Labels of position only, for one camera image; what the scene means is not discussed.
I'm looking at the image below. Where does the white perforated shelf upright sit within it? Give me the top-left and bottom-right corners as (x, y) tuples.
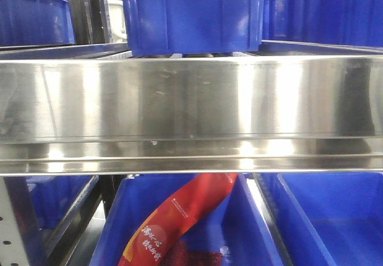
(1, 176), (48, 265)

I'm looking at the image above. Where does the blue bin upper centre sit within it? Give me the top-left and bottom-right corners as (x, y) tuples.
(123, 0), (263, 56)

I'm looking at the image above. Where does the blue bin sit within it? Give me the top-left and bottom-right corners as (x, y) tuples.
(1, 0), (75, 47)
(26, 176), (92, 229)
(123, 0), (263, 56)
(260, 172), (382, 265)
(90, 173), (282, 265)
(263, 0), (382, 47)

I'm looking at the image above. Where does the blue bin lower centre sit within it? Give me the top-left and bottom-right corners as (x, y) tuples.
(90, 173), (282, 265)

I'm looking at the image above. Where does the red snack bag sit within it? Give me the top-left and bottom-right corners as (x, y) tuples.
(118, 173), (238, 265)

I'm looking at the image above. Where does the blue bin lower left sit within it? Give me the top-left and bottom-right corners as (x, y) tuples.
(26, 176), (92, 229)

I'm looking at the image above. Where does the blue bin lower right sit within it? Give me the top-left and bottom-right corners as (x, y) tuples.
(260, 172), (382, 265)

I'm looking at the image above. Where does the blue bin upper right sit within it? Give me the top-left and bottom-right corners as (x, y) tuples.
(263, 0), (382, 47)

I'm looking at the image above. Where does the blue bin upper left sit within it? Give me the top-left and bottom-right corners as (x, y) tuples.
(1, 0), (75, 47)

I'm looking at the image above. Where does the stainless steel shelf rail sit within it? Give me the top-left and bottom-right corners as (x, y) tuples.
(1, 56), (382, 176)

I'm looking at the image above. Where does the dark shelf post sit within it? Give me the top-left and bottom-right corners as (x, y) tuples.
(68, 0), (111, 45)

